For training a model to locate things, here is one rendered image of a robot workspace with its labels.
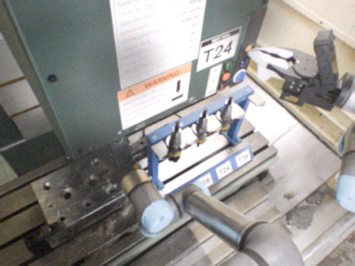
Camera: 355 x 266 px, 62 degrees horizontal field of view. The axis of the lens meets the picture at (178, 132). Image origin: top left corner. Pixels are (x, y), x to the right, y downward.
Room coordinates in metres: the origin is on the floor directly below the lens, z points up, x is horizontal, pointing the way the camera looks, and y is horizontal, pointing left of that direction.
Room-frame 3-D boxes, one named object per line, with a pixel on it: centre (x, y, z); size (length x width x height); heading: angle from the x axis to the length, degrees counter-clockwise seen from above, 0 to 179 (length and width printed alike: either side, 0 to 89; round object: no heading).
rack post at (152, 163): (0.56, 0.08, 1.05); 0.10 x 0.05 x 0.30; 40
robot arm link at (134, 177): (0.35, 0.10, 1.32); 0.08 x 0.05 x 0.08; 130
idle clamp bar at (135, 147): (0.73, 0.13, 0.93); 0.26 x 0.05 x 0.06; 135
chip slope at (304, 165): (0.92, -0.27, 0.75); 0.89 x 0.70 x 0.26; 40
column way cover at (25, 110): (0.85, 0.51, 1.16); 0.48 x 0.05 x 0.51; 130
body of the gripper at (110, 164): (0.41, 0.15, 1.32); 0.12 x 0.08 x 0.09; 40
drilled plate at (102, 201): (0.46, 0.35, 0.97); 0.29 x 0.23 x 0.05; 130
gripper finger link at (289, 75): (0.48, -0.21, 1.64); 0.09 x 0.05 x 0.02; 70
